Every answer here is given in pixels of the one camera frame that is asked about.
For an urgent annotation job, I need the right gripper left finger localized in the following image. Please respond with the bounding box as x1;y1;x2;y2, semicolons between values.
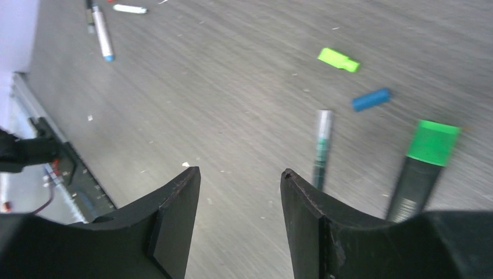
92;167;201;278

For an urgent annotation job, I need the black green highlighter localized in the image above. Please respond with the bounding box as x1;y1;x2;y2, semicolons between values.
385;120;461;222

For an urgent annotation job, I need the white blue marker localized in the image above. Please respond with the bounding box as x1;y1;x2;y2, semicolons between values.
92;4;115;62

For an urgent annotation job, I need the white marker pen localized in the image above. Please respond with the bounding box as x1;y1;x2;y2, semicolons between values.
113;4;148;15

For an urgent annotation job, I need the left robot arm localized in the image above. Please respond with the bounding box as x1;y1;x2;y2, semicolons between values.
1;129;59;173

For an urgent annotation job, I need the green gel pen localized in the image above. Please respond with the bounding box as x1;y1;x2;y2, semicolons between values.
312;110;334;190

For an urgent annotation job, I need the lime green pen cap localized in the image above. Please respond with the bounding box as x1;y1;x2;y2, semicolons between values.
317;48;360;73

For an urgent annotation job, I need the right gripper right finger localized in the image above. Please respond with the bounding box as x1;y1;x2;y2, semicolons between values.
280;169;385;278

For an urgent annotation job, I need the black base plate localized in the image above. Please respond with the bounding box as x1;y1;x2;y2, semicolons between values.
29;117;116;223

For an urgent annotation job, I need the black pen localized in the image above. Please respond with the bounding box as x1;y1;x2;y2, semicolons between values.
85;0;95;34

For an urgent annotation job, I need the blue pen cap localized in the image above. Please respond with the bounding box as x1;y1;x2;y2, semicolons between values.
351;88;391;112

